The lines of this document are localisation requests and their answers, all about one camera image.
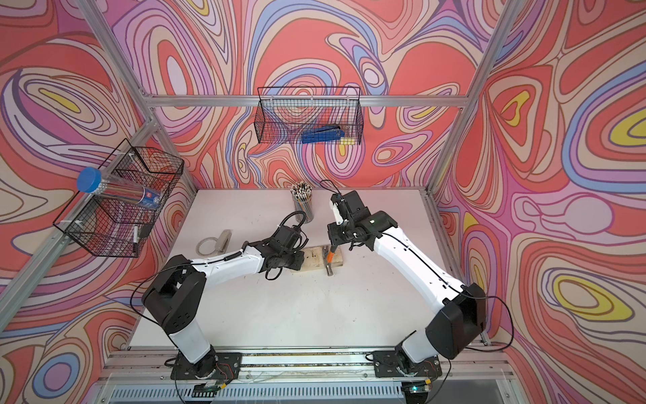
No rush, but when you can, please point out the wooden block with nails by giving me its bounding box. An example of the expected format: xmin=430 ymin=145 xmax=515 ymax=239
xmin=299 ymin=245 xmax=344 ymax=273

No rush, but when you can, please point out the claw hammer orange black handle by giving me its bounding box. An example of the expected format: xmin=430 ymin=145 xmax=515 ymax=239
xmin=323 ymin=245 xmax=343 ymax=277

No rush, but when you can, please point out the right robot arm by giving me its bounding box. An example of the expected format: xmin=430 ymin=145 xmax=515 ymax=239
xmin=328 ymin=205 xmax=487 ymax=364

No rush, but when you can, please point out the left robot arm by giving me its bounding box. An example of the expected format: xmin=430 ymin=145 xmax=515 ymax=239
xmin=142 ymin=224 xmax=309 ymax=378

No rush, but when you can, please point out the cup of coloured pencils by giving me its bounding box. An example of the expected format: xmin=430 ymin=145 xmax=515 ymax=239
xmin=290 ymin=182 xmax=314 ymax=223

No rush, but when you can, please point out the yellow item in basket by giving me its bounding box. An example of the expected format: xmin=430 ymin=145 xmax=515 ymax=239
xmin=338 ymin=138 xmax=356 ymax=146

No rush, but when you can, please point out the blue tool in basket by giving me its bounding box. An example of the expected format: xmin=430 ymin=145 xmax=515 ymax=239
xmin=300 ymin=126 xmax=345 ymax=144

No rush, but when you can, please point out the clear bottle blue cap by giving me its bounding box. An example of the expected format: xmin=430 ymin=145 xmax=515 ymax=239
xmin=77 ymin=168 xmax=162 ymax=210

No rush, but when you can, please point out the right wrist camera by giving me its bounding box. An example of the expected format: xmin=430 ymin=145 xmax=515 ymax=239
xmin=330 ymin=193 xmax=349 ymax=226

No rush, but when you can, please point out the back wire basket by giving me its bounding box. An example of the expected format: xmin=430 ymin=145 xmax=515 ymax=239
xmin=254 ymin=85 xmax=364 ymax=145

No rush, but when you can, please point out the wire basket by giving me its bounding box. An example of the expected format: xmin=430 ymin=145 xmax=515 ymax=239
xmin=254 ymin=85 xmax=364 ymax=145
xmin=53 ymin=140 xmax=184 ymax=258

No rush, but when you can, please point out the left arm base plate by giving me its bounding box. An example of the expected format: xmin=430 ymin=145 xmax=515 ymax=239
xmin=171 ymin=352 xmax=242 ymax=382

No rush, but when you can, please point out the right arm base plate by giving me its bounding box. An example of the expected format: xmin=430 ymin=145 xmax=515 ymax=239
xmin=365 ymin=349 xmax=442 ymax=380

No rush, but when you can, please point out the left wire basket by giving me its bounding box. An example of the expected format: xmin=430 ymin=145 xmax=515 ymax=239
xmin=53 ymin=140 xmax=184 ymax=258

